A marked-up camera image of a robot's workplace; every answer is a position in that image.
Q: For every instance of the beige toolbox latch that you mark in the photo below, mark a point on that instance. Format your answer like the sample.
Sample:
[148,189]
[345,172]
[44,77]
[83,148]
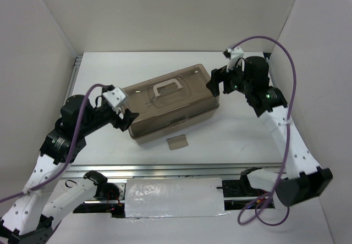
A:
[177,142]

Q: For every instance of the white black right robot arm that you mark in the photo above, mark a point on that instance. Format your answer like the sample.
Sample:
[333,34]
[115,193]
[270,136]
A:
[305,178]

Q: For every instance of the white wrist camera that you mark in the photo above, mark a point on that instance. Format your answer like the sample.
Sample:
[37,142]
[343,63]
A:
[115,97]
[233,54]

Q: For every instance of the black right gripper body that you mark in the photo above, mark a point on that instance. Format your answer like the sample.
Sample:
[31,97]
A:
[235,81]

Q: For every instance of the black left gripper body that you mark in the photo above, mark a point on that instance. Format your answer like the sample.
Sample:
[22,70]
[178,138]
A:
[103,116]

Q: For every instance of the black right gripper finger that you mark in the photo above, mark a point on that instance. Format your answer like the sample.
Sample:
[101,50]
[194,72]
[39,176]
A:
[218,75]
[213,86]

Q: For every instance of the beige plastic toolbox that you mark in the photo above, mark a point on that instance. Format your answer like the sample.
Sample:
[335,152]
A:
[170,103]

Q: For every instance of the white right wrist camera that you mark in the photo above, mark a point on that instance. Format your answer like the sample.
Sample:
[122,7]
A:
[233,54]

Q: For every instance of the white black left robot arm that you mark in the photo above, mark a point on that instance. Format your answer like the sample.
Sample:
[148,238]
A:
[33,218]

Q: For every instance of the aluminium rail frame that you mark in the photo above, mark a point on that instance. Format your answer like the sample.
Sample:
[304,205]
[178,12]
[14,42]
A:
[231,140]

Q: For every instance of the silver foil sheet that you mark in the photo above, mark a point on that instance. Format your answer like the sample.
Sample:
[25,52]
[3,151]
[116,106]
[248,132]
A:
[168,198]

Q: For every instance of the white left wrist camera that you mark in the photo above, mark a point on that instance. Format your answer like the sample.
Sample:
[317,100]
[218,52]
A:
[115,97]

